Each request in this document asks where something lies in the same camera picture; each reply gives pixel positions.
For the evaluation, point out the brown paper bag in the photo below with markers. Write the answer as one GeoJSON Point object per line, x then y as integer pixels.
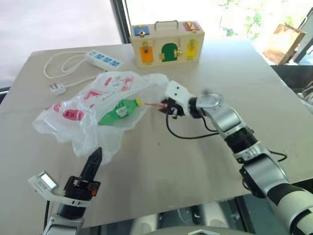
{"type": "Point", "coordinates": [284, 46]}

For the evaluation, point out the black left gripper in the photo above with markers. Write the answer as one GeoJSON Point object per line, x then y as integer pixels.
{"type": "Point", "coordinates": [82, 189]}

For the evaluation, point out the white power strip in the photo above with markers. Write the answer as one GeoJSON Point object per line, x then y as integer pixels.
{"type": "Point", "coordinates": [104, 60]}

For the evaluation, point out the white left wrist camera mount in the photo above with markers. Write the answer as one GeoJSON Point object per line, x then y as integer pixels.
{"type": "Point", "coordinates": [44, 183]}

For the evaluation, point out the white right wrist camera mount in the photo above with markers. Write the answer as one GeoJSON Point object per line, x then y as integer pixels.
{"type": "Point", "coordinates": [177, 91]}

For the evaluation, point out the green plastic bottle yellow cap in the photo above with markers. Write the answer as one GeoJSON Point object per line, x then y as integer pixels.
{"type": "Point", "coordinates": [115, 113]}

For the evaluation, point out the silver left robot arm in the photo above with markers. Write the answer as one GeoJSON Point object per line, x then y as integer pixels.
{"type": "Point", "coordinates": [63, 224]}

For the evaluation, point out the white power plug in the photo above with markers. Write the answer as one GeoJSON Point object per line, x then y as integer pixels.
{"type": "Point", "coordinates": [58, 89]}

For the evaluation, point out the wooden lock box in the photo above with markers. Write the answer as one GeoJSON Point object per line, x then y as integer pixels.
{"type": "Point", "coordinates": [168, 46]}

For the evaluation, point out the dark window frame post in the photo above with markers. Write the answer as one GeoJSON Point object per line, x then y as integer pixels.
{"type": "Point", "coordinates": [121, 22]}

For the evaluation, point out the clear red-printed plastic bag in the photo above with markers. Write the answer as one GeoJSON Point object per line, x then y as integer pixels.
{"type": "Point", "coordinates": [80, 115]}

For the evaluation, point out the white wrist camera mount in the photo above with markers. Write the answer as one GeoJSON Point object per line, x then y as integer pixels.
{"type": "Point", "coordinates": [44, 183]}
{"type": "Point", "coordinates": [177, 91]}

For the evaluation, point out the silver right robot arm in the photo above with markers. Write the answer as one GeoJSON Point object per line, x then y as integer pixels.
{"type": "Point", "coordinates": [256, 159]}

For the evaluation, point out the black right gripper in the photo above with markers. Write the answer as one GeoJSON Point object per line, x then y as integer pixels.
{"type": "Point", "coordinates": [174, 109]}

